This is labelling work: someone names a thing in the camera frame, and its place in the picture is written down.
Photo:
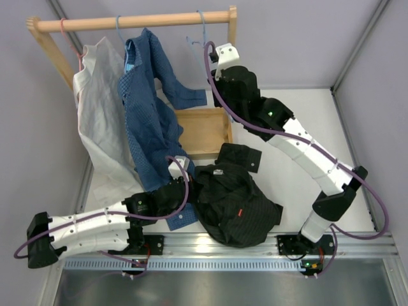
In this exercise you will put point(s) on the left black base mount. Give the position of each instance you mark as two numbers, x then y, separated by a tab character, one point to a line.
154	245

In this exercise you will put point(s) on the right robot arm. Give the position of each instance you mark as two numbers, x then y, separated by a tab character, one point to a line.
276	124

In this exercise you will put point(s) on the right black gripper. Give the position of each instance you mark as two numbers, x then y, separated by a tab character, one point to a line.
217	102

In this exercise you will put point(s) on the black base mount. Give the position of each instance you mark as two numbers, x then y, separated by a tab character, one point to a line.
154	245
298	245

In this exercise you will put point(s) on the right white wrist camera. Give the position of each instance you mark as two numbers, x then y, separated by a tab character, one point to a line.
227	56

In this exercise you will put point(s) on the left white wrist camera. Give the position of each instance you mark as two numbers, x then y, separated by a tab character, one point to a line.
178	166

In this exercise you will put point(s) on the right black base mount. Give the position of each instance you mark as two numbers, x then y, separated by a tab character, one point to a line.
298	245

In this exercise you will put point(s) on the black pinstriped shirt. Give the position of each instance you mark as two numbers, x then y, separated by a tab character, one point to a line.
229	204

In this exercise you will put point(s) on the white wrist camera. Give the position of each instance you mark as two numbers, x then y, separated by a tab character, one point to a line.
227	56
178	166

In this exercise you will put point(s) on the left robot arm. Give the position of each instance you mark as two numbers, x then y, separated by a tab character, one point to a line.
117	228

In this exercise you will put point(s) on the blue checkered shirt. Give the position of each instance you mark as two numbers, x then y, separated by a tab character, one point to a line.
151	94

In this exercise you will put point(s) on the white shirt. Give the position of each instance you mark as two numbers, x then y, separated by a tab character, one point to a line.
101	122

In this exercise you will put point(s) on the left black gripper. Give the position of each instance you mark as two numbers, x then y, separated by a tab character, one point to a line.
182	180

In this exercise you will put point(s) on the slotted grey cable duct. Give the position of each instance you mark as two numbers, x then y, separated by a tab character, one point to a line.
198	264

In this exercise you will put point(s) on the pink wire hanger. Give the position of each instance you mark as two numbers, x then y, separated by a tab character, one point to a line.
69	42

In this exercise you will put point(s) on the blue hanger under blue shirt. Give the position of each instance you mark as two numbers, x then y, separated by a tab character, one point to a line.
122	38

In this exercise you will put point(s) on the wooden clothes rack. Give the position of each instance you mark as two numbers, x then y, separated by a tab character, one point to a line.
205	130

